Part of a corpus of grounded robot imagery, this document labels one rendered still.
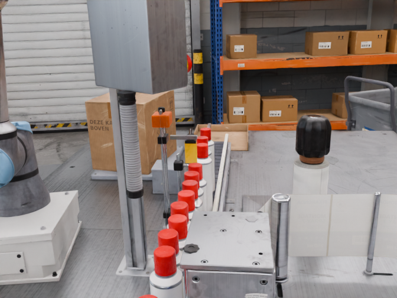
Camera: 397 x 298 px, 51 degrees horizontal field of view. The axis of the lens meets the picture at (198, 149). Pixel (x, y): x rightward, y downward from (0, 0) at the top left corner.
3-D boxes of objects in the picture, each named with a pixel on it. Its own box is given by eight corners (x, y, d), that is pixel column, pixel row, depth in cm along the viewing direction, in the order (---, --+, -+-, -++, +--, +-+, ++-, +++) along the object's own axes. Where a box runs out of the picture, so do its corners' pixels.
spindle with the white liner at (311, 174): (328, 237, 103) (337, 120, 93) (291, 236, 104) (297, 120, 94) (322, 220, 111) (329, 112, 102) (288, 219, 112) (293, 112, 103)
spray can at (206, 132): (214, 194, 129) (213, 130, 122) (198, 194, 129) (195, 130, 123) (215, 187, 133) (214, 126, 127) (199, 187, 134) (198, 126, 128)
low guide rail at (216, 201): (204, 302, 79) (204, 293, 78) (198, 301, 79) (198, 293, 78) (228, 138, 180) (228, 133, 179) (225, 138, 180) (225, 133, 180)
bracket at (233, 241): (274, 273, 47) (275, 266, 47) (178, 269, 48) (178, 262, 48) (268, 217, 60) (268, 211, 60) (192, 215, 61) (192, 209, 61)
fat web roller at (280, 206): (290, 284, 86) (293, 202, 80) (267, 283, 86) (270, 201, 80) (288, 271, 90) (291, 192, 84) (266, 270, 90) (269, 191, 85)
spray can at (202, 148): (212, 217, 114) (211, 147, 108) (193, 217, 115) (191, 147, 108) (213, 209, 119) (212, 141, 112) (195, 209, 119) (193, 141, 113)
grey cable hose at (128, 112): (142, 200, 81) (133, 93, 74) (124, 199, 81) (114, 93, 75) (146, 192, 84) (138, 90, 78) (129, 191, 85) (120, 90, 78)
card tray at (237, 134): (248, 151, 183) (248, 142, 182) (189, 150, 186) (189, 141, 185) (247, 132, 211) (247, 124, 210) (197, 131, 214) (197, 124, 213)
